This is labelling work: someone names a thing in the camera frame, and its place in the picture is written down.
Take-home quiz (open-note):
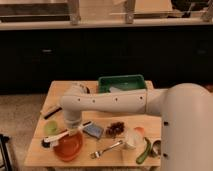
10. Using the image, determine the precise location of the white dish brush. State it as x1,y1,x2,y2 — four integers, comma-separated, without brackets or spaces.
41,121,92,149

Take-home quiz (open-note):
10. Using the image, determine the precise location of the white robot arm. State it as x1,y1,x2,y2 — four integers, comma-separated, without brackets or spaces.
60,83,213,171

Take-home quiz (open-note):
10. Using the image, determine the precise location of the red bowl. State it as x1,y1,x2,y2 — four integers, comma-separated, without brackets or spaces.
53,132,83,162

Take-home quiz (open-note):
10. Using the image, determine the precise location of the blue sponge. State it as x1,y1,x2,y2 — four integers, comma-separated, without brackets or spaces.
83,124,104,139

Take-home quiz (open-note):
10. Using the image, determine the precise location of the small green cup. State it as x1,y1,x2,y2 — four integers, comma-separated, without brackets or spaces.
44,120,58,136

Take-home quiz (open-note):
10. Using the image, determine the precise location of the wooden table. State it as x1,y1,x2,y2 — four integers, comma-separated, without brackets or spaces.
25,81,161,168

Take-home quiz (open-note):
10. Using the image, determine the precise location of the silver fork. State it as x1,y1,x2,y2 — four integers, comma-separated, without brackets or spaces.
90,140,124,159

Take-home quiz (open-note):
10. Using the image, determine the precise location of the brown pine cone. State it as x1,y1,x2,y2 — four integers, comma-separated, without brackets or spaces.
105,122,125,138

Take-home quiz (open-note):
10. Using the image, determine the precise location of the green plastic bin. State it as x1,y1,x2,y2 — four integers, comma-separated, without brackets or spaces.
98,74,147,93

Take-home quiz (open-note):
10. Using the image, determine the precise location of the white cup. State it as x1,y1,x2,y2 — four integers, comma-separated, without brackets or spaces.
124,127,145,150

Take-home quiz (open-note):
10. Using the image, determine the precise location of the black cabinet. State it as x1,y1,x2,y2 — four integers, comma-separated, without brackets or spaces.
0,26,213,94

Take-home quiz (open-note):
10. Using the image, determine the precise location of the green cucumber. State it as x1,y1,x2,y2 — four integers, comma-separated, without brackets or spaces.
136,137,151,164

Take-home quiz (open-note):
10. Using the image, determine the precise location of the silver measuring cup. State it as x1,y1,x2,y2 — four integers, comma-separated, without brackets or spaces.
150,140,161,158

